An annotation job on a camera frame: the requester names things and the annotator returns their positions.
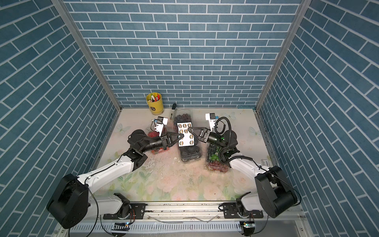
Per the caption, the clear box of strawberries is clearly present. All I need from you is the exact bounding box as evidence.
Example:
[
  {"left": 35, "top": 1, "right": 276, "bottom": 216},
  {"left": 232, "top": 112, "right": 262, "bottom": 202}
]
[{"left": 148, "top": 128, "right": 168, "bottom": 153}]

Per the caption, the yellow pen cup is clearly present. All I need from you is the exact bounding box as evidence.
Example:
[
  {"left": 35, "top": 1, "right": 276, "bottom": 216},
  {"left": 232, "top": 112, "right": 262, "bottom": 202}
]
[{"left": 146, "top": 92, "right": 164, "bottom": 116}]

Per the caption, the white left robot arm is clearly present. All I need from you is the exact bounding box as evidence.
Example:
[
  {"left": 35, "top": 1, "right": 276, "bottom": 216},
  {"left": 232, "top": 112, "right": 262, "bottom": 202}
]
[{"left": 46, "top": 129, "right": 184, "bottom": 229}]

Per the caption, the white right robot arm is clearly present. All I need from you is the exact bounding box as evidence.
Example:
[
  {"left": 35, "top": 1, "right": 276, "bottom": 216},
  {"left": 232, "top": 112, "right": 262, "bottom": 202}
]
[{"left": 188, "top": 127, "right": 300, "bottom": 218}]

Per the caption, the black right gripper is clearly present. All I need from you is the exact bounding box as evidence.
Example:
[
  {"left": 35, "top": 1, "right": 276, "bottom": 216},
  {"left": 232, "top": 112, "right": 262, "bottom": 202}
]
[{"left": 190, "top": 130, "right": 227, "bottom": 152}]

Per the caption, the white fruit sticker sheet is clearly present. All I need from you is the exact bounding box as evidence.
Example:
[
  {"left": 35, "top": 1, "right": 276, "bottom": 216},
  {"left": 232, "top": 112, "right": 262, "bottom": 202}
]
[{"left": 177, "top": 122, "right": 194, "bottom": 147}]

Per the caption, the black capped marker pen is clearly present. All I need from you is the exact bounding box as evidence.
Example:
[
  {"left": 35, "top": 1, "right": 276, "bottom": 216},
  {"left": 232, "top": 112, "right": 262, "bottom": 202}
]
[{"left": 170, "top": 103, "right": 177, "bottom": 120}]

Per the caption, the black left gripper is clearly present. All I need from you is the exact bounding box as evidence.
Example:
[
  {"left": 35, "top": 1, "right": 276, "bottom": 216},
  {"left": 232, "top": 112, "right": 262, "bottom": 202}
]
[{"left": 139, "top": 133, "right": 182, "bottom": 154}]

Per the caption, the clear box of dark grapes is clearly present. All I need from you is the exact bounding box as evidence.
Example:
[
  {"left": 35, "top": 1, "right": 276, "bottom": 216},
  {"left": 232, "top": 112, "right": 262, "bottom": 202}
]
[{"left": 174, "top": 109, "right": 192, "bottom": 123}]

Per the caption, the white perforated cable tray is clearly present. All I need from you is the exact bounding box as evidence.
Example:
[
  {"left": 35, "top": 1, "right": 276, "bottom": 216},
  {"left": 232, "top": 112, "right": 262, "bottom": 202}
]
[{"left": 71, "top": 221, "right": 241, "bottom": 234}]

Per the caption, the black corrugated cable conduit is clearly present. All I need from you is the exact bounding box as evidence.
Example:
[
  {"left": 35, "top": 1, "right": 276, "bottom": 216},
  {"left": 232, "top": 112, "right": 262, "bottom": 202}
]
[{"left": 214, "top": 116, "right": 267, "bottom": 169}]

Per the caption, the clear box of mixed grapes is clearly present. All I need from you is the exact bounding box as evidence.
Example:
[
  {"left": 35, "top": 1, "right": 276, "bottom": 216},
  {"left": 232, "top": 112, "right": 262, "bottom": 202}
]
[{"left": 206, "top": 144, "right": 229, "bottom": 173}]

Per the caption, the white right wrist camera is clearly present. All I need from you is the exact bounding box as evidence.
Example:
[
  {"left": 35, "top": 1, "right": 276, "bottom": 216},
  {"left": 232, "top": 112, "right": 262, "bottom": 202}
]
[{"left": 205, "top": 113, "right": 216, "bottom": 131}]

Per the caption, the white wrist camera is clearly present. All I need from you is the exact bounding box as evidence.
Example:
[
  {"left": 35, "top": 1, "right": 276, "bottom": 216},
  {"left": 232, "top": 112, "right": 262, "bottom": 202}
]
[
  {"left": 205, "top": 113, "right": 216, "bottom": 131},
  {"left": 152, "top": 116, "right": 168, "bottom": 136}
]

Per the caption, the clear box of avocados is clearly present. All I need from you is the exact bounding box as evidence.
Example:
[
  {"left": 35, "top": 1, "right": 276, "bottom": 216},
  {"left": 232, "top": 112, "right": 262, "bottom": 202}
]
[{"left": 179, "top": 145, "right": 202, "bottom": 163}]

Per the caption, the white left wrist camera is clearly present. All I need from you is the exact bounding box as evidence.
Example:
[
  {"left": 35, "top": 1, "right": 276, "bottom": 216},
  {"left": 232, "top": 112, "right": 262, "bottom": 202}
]
[{"left": 152, "top": 116, "right": 168, "bottom": 136}]

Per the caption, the metal base rail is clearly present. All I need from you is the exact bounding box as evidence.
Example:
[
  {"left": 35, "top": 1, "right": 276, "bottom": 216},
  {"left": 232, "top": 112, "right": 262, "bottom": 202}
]
[{"left": 68, "top": 201, "right": 306, "bottom": 223}]

